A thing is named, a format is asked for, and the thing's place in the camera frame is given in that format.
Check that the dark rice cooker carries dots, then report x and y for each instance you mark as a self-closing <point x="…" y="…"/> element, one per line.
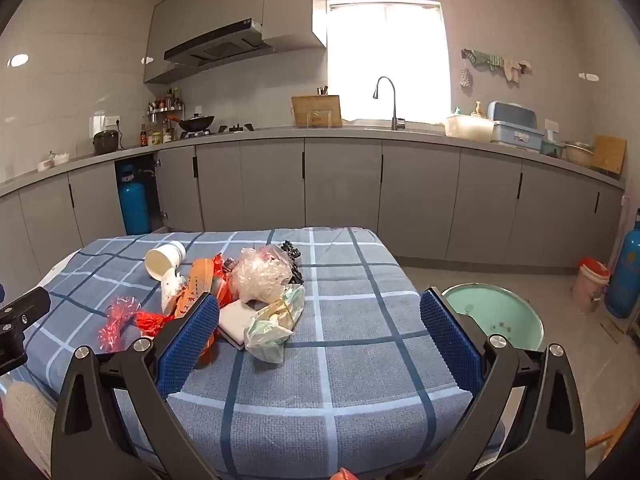
<point x="106" y="142"/>

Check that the black range hood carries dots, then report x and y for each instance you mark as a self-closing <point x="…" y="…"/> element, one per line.
<point x="220" y="45"/>

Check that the clear wrapper with red dots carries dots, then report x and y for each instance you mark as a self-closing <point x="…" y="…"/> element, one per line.
<point x="115" y="322"/>

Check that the gas stove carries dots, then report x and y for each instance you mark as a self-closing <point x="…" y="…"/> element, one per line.
<point x="235" y="128"/>

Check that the white paper cup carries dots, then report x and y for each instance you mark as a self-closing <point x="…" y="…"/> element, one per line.
<point x="162" y="262"/>

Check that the white paper tissue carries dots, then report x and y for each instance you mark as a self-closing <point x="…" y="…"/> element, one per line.
<point x="170" y="290"/>

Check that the bright window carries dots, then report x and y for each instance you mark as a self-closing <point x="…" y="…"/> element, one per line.
<point x="390" y="60"/>

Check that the soap pump bottle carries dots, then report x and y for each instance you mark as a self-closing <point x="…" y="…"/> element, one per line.
<point x="479" y="109"/>

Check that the green enamel basin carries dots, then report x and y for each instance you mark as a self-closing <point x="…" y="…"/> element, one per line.
<point x="500" y="310"/>

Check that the cardboard piece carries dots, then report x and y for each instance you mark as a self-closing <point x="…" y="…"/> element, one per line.
<point x="614" y="330"/>

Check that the green striped hanging towel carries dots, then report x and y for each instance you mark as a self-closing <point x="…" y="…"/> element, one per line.
<point x="487" y="59"/>

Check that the blue gas cylinder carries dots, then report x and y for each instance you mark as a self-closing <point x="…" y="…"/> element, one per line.
<point x="134" y="205"/>
<point x="622" y="270"/>

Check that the black foam net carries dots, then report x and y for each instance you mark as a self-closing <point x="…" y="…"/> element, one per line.
<point x="292" y="255"/>

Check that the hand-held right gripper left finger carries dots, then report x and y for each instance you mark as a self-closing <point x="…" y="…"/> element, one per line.
<point x="192" y="340"/>

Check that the brown wicker chair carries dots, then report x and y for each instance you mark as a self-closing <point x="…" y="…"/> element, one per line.
<point x="605" y="440"/>

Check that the clear pinkish plastic bag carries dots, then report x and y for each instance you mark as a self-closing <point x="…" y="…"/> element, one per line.
<point x="260" y="275"/>

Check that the wooden cutting board in holder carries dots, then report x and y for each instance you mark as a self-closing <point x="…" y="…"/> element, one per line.
<point x="315" y="105"/>

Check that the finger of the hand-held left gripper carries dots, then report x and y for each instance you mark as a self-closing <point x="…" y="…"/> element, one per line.
<point x="25" y="310"/>

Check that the blue checked blanket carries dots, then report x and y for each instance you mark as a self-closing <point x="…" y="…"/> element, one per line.
<point x="350" y="360"/>

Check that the grey wall cabinet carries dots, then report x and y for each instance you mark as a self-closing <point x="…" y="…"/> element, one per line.
<point x="290" y="0"/>

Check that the small green basket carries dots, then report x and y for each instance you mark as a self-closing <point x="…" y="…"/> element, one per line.
<point x="552" y="150"/>

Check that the beige hanging gloves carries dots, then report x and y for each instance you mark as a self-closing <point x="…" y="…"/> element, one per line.
<point x="515" y="69"/>

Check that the green plastic bag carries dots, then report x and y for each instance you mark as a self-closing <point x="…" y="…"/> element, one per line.
<point x="270" y="335"/>

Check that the plain wooden cutting board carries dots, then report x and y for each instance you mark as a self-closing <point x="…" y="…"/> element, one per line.
<point x="610" y="155"/>

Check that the black wok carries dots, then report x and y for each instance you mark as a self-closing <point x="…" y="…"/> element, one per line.
<point x="197" y="122"/>

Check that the beige woven cloth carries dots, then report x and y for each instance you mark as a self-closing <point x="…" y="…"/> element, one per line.
<point x="30" y="420"/>

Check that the hanging dish scrubber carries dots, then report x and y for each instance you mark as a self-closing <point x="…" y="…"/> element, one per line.
<point x="465" y="77"/>

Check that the pink bucket with red bag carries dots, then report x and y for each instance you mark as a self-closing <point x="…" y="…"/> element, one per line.
<point x="587" y="287"/>

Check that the orange printed wrapper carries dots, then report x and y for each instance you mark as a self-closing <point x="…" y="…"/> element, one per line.
<point x="195" y="280"/>

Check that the steel gooseneck faucet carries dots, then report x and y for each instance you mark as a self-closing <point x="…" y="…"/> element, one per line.
<point x="395" y="110"/>

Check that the white foam block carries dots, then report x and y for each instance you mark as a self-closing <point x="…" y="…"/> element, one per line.
<point x="237" y="320"/>

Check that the red foam net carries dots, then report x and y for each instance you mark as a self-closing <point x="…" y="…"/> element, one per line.
<point x="220" y="280"/>

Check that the row of condiment bottles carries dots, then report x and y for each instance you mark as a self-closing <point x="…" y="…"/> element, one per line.
<point x="155" y="137"/>

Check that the white plastic tub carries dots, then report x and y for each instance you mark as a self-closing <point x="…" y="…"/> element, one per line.
<point x="470" y="127"/>

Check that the white wall socket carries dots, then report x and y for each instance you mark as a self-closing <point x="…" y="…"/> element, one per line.
<point x="102" y="121"/>
<point x="552" y="125"/>

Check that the grey kitchen counter cabinets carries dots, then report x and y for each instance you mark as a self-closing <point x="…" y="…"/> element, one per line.
<point x="340" y="185"/>

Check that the spice rack with bottles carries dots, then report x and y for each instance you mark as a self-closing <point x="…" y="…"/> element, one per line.
<point x="167" y="102"/>

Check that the blue dish rack box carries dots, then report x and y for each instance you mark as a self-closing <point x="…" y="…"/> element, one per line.
<point x="515" y="132"/>

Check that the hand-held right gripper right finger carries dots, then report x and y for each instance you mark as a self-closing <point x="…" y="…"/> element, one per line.
<point x="450" y="340"/>

